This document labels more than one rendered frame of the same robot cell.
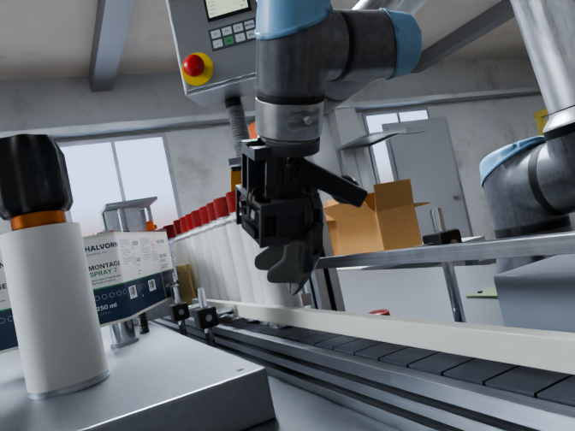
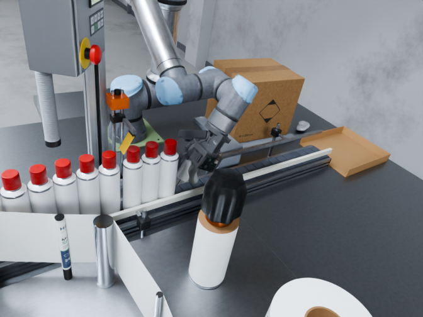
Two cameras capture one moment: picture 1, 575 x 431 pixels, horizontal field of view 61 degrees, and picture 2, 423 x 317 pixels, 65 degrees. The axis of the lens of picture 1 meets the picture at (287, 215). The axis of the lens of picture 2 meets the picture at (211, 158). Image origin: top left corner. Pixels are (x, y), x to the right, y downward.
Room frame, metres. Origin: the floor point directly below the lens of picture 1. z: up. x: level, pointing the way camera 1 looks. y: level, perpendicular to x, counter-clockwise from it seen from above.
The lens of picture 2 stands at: (0.73, 0.79, 1.56)
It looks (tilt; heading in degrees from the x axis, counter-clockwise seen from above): 34 degrees down; 257
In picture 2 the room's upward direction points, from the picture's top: 10 degrees clockwise
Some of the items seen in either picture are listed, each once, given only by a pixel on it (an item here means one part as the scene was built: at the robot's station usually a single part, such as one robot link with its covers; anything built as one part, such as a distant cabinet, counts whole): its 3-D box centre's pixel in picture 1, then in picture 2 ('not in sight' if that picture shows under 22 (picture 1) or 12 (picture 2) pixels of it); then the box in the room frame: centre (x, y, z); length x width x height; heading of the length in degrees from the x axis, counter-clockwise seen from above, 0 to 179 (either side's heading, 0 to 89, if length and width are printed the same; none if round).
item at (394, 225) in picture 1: (376, 222); not in sight; (2.63, -0.46, 0.97); 0.51 x 0.42 x 0.37; 121
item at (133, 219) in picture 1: (141, 261); not in sight; (1.11, 0.35, 1.01); 0.14 x 0.13 x 0.26; 26
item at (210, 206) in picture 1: (226, 257); (89, 190); (0.88, 0.12, 0.98); 0.05 x 0.05 x 0.20
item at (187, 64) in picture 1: (194, 66); (93, 54); (0.85, 0.11, 1.32); 0.04 x 0.03 x 0.04; 81
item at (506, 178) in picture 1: (524, 183); (128, 95); (0.82, -0.40, 1.00); 0.13 x 0.12 x 0.14; 27
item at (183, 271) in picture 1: (185, 286); not in sight; (1.03, 0.24, 0.94); 0.10 x 0.01 x 0.09; 26
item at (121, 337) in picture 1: (114, 287); (104, 252); (0.81, 0.31, 0.97); 0.05 x 0.05 x 0.19
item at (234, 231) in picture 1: (248, 254); (132, 180); (0.77, 0.07, 0.98); 0.05 x 0.05 x 0.20
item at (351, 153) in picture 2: not in sight; (344, 148); (-0.12, -0.37, 0.85); 0.30 x 0.26 x 0.04; 26
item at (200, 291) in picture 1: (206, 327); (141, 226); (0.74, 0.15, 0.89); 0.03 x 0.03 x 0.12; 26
